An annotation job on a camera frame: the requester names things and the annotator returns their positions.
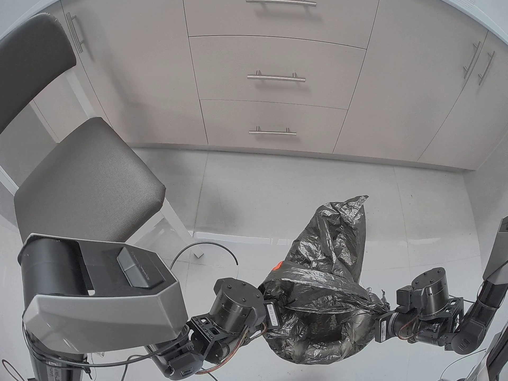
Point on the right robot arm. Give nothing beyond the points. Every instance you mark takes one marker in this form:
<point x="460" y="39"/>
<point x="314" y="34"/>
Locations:
<point x="430" y="292"/>

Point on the beige cabinet with drawers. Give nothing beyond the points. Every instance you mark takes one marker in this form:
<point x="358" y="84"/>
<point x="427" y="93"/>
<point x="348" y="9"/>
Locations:
<point x="277" y="54"/>

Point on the black plastic bag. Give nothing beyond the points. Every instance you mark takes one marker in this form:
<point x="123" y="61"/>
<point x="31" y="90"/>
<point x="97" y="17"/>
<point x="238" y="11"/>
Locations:
<point x="325" y="260"/>

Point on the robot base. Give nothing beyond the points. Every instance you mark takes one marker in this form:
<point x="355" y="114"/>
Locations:
<point x="486" y="371"/>

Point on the grey padded chair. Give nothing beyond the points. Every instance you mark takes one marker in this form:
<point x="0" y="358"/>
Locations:
<point x="91" y="173"/>

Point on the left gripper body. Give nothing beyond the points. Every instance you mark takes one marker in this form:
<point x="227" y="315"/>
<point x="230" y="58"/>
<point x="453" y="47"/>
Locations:
<point x="272" y="314"/>

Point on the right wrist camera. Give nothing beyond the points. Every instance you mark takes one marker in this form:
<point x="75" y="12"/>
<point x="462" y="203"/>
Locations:
<point x="405" y="298"/>

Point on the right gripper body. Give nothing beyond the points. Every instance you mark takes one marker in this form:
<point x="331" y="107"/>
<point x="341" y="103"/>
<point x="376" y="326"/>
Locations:
<point x="381" y="330"/>

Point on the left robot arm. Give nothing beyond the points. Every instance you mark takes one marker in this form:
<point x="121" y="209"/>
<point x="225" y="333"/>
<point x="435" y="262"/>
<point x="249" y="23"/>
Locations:
<point x="99" y="312"/>

